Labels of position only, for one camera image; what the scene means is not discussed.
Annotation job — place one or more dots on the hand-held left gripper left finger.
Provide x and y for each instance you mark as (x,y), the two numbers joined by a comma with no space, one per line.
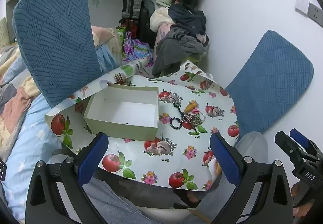
(93,154)

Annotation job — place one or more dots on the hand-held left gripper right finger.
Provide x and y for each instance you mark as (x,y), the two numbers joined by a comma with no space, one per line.
(224,161)

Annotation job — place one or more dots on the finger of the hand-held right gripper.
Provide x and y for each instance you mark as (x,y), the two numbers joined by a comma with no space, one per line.
(286,144)
(299,136)

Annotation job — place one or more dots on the white cardboard box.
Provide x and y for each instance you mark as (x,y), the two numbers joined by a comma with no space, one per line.
(126,110)

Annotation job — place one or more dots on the black hairpin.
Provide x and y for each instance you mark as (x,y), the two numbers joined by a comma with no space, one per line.
(182,114)

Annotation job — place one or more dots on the person's right hand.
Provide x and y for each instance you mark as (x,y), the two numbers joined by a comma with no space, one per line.
(295,191)

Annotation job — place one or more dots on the person's grey pants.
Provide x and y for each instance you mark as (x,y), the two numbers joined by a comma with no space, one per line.
(252,143)

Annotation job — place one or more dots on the fruit printed tablecloth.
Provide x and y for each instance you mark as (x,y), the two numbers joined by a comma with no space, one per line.
(176,153)

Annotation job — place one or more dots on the small blue fabric chair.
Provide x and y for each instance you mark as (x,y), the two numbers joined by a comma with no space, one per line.
(270,82)

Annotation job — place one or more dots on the light blue bedsheet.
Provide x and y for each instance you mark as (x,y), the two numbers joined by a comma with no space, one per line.
(27,143)

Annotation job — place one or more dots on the light blue pleated cloth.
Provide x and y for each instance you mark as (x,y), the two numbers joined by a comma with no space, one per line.
(107,60)

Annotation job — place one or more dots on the patchwork quilt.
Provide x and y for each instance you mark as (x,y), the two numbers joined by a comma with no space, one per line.
(15,92)

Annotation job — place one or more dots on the purple patterned cloth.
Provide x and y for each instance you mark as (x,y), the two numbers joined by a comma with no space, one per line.
(136,48)

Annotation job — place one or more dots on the large blue fabric chair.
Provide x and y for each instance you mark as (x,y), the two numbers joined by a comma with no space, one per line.
(55,42)

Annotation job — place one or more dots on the pink pillow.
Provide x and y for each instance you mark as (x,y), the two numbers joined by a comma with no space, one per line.
(103,34)

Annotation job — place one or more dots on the dark grey garment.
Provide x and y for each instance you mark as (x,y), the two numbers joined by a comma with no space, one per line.
(176,47)

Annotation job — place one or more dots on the green patterned bag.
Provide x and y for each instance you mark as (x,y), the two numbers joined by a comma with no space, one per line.
(121,31)

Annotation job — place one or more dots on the black garment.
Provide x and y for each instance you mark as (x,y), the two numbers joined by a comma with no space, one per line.
(189,17)

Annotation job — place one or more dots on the cream cloth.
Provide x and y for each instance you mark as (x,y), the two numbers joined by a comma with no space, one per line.
(159,18)

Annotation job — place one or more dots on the beige padded headboard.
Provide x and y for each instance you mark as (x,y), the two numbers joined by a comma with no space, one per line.
(3,32)

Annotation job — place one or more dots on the grey ribbed suitcase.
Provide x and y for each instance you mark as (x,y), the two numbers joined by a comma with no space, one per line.
(131,4)

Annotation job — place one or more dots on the grey wall socket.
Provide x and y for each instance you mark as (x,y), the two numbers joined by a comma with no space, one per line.
(316,13)

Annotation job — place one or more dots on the white wall switch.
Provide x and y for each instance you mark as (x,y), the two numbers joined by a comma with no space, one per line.
(302,5)

